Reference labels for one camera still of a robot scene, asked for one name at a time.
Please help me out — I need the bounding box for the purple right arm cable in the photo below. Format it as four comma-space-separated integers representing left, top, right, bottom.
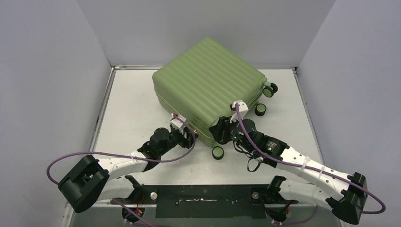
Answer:
235, 103, 386, 226

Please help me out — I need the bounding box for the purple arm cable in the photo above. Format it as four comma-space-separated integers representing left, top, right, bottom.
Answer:
235, 103, 386, 226
46, 114, 197, 227

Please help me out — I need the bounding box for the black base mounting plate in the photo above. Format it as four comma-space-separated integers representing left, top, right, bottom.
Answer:
114, 184, 288, 219

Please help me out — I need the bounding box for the green suitcase with blue lining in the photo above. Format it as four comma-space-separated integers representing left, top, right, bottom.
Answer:
152, 37, 278, 148

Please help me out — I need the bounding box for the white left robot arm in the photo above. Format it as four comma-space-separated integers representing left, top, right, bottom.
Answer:
57, 126, 198, 213

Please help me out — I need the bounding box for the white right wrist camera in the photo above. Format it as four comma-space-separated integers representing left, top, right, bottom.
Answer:
230, 100, 249, 123

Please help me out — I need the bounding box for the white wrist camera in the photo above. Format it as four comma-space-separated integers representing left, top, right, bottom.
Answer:
230, 100, 249, 123
170, 113, 187, 135

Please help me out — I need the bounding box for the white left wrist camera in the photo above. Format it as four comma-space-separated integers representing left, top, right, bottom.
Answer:
170, 113, 187, 135

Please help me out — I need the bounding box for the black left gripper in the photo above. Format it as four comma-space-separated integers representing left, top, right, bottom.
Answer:
158, 127, 198, 156

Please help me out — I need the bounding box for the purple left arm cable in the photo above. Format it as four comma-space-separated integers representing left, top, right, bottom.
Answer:
46, 114, 197, 227

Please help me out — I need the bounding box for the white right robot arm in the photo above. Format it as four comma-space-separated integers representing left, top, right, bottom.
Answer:
209, 117, 368, 225

